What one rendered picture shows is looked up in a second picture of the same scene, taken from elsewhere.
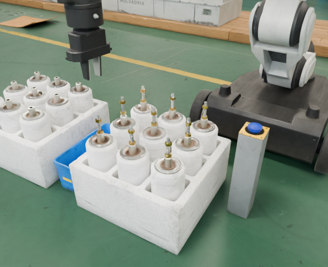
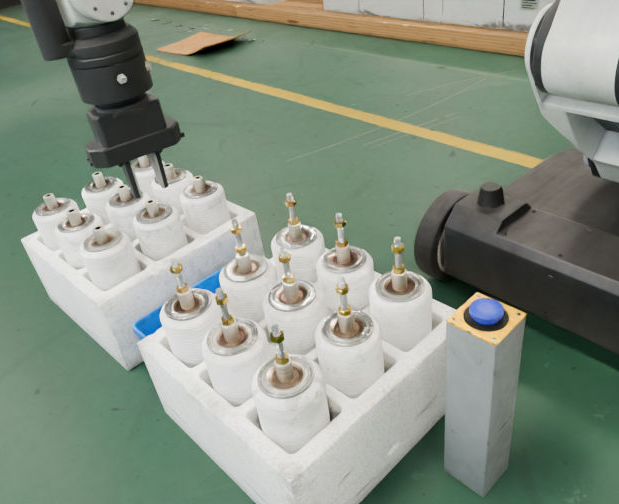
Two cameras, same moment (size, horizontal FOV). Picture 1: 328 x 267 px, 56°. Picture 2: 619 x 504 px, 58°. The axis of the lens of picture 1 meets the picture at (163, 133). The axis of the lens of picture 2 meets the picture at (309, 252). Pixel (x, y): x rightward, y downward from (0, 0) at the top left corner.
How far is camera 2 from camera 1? 0.32 m
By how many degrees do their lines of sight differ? 18
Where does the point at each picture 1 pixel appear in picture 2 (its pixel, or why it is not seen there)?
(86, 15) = (101, 79)
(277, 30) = (585, 72)
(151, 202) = (249, 448)
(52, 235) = (107, 466)
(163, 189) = (272, 425)
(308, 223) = not seen: outside the picture
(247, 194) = (479, 449)
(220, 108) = (475, 235)
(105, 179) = (183, 384)
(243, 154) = (460, 367)
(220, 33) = not seen: hidden behind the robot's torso
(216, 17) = not seen: hidden behind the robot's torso
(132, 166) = (223, 367)
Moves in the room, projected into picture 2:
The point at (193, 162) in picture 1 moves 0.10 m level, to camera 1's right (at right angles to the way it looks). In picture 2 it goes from (354, 369) to (427, 378)
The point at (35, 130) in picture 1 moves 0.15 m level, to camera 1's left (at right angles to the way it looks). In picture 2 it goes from (102, 268) to (39, 264)
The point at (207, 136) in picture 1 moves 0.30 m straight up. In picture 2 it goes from (400, 312) to (391, 119)
